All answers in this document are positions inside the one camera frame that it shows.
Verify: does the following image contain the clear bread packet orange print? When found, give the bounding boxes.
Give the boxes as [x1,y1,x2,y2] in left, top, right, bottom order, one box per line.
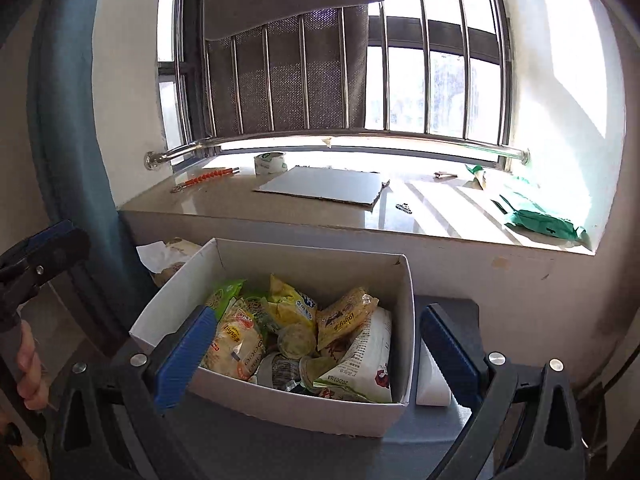
[200,299,269,382]

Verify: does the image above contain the small white box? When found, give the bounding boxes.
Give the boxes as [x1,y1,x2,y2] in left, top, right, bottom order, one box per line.
[416,344,454,407]

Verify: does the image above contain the green seaweed packet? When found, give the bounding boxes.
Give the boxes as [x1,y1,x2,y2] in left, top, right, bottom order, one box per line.
[204,280,247,312]

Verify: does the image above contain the clear tape roll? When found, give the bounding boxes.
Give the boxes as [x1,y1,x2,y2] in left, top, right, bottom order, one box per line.
[254,151,289,176]

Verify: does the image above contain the blue curtain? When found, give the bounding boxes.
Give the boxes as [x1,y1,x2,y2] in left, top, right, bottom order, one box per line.
[27,0,157,313]

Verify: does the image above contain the yellow-green snack packet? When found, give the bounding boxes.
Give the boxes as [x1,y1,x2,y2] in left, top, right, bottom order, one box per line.
[266,273,319,334]

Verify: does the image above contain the long white cracker packet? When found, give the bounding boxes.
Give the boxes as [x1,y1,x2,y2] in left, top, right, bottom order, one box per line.
[320,307,394,404]

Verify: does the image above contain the green wipes packet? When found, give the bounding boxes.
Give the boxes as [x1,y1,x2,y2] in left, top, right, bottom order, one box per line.
[492,195,587,242]

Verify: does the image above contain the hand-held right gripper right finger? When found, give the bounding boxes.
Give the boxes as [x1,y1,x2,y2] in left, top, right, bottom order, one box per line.
[419,303,587,480]

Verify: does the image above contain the yellow tissue box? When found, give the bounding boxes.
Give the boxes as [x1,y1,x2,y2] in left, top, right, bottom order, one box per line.
[136,237,204,289]

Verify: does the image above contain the yellow packet black script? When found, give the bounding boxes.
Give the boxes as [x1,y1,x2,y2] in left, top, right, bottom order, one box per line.
[316,287,380,352]

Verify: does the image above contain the white cardboard box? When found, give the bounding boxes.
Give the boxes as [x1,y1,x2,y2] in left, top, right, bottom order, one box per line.
[129,237,417,438]

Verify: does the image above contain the jelly cup silver foil lid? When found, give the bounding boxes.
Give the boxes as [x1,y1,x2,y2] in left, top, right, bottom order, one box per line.
[256,352,302,392]

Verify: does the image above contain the person's left hand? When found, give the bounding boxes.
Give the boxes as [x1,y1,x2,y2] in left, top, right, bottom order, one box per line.
[14,320,52,413]

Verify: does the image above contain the steel window guard rail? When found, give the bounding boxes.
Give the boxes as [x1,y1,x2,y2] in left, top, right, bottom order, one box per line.
[144,0,532,169]

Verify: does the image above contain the green and white bag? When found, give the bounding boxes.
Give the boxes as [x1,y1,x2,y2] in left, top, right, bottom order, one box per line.
[465,163,542,192]

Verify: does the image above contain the stone windowsill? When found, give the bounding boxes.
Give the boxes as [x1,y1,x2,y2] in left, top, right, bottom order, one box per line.
[117,152,599,257]

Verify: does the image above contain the dark mesh cloth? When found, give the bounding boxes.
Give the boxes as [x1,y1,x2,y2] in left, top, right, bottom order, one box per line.
[205,5,371,137]

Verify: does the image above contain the jelly cup green foil lid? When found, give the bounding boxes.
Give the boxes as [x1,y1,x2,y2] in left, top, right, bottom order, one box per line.
[277,323,318,357]

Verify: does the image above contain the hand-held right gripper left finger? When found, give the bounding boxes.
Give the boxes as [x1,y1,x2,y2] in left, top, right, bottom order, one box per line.
[47,305,219,480]

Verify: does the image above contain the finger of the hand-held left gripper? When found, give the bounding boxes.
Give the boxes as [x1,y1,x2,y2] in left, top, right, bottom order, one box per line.
[0,219,92,283]
[0,267,66,322]

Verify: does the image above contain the grey cardboard sheet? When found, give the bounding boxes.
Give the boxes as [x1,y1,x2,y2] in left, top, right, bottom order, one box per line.
[252,165,391,207]

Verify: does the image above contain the orange handled tool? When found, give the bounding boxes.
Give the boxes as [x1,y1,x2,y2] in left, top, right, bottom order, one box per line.
[172,167,241,194]

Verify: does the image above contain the clear jelly cup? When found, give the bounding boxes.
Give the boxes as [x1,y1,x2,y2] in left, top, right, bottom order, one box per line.
[300,357,331,392]

